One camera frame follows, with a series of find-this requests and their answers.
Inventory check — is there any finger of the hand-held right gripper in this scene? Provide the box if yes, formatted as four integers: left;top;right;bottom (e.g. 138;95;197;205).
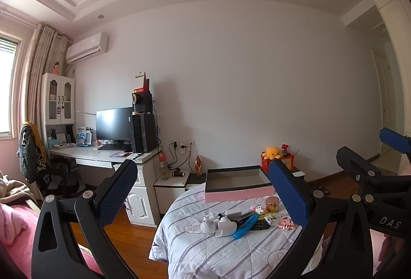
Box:
336;146;390;203
379;128;411;154

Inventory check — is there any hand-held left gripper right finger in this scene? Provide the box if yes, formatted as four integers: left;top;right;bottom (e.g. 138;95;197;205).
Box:
268;158;375;279

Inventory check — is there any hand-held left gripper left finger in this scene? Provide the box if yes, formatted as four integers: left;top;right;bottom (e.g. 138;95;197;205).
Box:
31;159;138;279

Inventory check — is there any copper tin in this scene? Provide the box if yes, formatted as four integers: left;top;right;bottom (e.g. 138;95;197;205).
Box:
265;196;280;213

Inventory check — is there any pink candy packet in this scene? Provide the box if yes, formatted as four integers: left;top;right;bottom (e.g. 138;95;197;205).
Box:
279;216;296;230

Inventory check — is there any black remote control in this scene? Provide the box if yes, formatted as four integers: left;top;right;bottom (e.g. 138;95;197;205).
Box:
249;219;273;231

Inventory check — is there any pink box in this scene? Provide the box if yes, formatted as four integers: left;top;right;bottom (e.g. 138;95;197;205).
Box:
204;165;276;203

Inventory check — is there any white round night lamp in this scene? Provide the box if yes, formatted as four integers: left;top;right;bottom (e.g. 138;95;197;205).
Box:
201;214;220;235

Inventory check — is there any person's right hand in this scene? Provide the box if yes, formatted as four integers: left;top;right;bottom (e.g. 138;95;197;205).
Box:
378;232;406;270

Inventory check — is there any red crate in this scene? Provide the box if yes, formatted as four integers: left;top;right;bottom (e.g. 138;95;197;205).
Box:
261;153;295;174

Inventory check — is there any white door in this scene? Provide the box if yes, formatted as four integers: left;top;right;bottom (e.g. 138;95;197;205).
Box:
372;50;396;158

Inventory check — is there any white desk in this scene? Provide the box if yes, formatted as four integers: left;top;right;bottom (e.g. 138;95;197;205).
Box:
48;147;163;228

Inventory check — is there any yellow octopus plush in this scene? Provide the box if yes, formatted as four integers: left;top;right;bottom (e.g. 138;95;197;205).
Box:
261;146;284;160

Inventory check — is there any black keyboard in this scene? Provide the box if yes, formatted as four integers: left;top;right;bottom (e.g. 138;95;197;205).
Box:
98;144;132;151

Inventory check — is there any orange cap bottle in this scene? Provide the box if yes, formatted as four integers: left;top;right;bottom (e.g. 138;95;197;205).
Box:
158;152;170;181

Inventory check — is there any white nightstand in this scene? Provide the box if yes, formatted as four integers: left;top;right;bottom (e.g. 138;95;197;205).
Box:
153;169;191;225

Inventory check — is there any blue tube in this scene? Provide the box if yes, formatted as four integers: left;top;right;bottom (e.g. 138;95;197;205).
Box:
233;214;259;239

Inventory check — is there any blue white carton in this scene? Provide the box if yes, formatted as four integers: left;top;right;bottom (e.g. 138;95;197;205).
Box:
76;126;92;147

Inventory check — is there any black computer monitor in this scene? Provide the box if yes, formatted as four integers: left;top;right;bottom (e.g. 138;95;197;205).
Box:
96;107;135;146

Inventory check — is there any black white low cabinet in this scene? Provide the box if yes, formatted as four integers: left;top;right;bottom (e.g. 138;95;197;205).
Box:
185;167;305;193

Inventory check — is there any black speaker box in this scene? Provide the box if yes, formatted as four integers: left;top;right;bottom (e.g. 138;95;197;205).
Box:
132;92;154;114

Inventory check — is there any dark jacket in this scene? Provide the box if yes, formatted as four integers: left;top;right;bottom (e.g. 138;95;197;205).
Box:
17;121;50;183

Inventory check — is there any striped white quilt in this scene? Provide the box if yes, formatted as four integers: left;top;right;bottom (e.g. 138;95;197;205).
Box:
148;183;325;279

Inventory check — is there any beige blanket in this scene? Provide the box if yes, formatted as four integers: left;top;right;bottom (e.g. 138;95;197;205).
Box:
0;174;36;204

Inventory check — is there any pink blanket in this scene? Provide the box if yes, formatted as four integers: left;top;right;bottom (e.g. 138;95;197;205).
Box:
0;202;103;279

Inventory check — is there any red paper box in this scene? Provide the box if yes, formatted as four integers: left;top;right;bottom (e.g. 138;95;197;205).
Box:
134;72;150;94

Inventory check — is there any white hutch cabinet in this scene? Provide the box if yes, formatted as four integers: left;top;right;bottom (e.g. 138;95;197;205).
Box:
41;73;78;146

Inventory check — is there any white wardrobe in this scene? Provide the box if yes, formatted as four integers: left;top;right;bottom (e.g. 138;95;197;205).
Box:
351;0;411;138

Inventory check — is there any white air conditioner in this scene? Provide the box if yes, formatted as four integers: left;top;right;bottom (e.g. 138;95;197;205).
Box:
66;32;109;64

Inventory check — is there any window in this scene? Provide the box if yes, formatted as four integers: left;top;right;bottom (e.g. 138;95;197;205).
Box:
0;30;23;138

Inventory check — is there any beige curtain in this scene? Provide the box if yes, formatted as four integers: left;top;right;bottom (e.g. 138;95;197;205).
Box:
14;23;72;138

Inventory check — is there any black power cable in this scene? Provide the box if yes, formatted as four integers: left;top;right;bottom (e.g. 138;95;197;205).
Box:
167;143;190;171

